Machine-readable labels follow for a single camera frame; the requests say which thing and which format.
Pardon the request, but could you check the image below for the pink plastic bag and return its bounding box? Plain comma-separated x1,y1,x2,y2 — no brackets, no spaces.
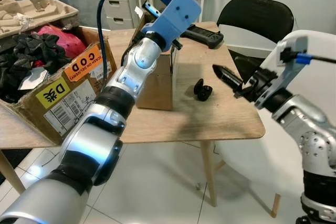
36,24,88,60

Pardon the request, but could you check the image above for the black chair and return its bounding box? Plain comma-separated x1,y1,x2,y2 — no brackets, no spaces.
216,0,295,80

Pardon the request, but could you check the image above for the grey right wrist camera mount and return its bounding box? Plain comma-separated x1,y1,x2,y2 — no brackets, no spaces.
260,35,311,110

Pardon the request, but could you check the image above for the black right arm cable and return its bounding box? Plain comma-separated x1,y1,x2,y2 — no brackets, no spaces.
296,54,336,65

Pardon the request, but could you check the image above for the small plain cardboard box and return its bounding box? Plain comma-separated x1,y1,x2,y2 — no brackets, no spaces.
125,13,180,112

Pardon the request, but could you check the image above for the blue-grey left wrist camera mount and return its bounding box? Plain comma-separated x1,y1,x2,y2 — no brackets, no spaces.
141,0,203,52

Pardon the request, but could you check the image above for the white round chair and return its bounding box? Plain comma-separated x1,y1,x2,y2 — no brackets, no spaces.
214,29,336,219

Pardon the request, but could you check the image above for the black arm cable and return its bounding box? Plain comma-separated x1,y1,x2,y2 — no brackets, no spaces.
296,54,336,65
97,0,170,89

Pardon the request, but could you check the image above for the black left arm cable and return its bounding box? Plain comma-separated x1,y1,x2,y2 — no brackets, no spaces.
97,0,170,89

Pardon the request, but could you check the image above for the black crumpled cloth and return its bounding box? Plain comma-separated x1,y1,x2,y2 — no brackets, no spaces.
0,33,72,104

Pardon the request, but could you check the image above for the white drawer cabinet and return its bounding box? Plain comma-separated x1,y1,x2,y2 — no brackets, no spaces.
94,0,141,30

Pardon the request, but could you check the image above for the light wooden table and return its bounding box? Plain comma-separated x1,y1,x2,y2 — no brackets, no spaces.
0,21,266,219

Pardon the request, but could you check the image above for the large cardboard box with stickers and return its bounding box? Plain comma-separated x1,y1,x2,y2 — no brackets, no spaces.
0,25,119,146

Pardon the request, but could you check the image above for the black earbuds case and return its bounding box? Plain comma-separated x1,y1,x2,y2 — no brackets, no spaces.
193,79,213,102

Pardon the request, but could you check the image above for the white paper tag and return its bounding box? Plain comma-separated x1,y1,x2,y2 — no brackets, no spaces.
18,68,49,91

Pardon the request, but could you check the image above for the black handheld controller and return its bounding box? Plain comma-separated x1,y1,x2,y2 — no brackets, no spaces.
180,24,225,50

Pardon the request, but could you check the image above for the brown pulp carton tray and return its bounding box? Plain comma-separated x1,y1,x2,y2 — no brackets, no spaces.
0,0,80,39

